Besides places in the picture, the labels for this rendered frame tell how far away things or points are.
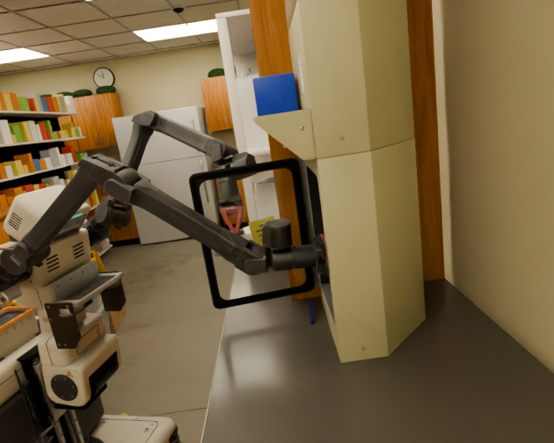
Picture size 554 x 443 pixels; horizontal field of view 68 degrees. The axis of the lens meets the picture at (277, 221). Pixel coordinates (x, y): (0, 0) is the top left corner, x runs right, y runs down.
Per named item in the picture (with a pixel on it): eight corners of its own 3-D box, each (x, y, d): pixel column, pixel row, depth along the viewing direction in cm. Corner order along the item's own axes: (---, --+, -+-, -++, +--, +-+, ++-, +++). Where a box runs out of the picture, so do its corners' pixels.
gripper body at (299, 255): (317, 236, 108) (289, 239, 108) (324, 248, 99) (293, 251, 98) (319, 259, 110) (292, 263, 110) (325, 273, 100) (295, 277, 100)
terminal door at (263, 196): (316, 290, 123) (298, 156, 114) (214, 310, 120) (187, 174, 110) (315, 289, 124) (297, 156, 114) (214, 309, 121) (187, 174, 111)
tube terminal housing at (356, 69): (403, 290, 126) (382, 18, 107) (449, 347, 94) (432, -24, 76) (322, 302, 126) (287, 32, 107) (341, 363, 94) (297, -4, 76)
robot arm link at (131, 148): (154, 115, 159) (132, 105, 151) (175, 120, 151) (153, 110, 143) (115, 224, 160) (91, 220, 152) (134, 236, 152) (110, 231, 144)
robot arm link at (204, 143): (163, 133, 154) (138, 122, 146) (169, 119, 154) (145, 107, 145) (237, 169, 129) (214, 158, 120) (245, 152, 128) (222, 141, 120)
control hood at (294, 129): (302, 148, 114) (297, 111, 112) (317, 159, 83) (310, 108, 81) (261, 154, 115) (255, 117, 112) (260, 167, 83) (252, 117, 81)
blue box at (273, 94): (295, 112, 109) (291, 76, 107) (298, 111, 100) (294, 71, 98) (258, 117, 109) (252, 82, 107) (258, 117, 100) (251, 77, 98)
